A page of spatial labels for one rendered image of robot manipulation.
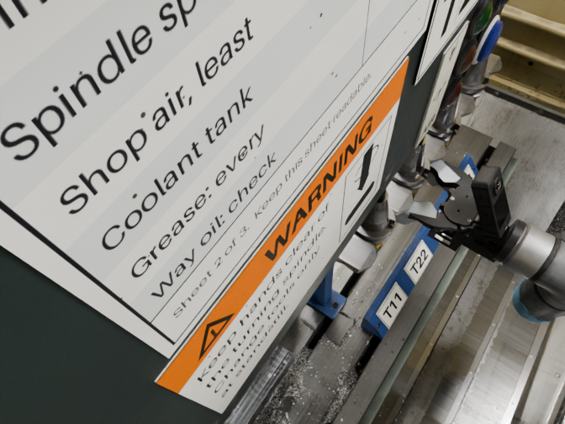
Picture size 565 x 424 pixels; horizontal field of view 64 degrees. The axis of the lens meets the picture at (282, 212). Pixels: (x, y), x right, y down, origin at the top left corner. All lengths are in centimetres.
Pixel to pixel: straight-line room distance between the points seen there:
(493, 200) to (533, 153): 68
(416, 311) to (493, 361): 27
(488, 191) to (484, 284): 59
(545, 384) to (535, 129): 63
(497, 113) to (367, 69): 123
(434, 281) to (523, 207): 41
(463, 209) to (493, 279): 53
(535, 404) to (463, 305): 26
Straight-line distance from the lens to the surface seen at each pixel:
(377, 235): 67
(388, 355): 95
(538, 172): 135
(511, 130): 137
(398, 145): 28
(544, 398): 127
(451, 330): 116
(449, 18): 24
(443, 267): 103
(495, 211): 71
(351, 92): 16
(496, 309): 123
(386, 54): 17
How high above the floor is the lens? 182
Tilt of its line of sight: 61 degrees down
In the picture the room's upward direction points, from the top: 8 degrees counter-clockwise
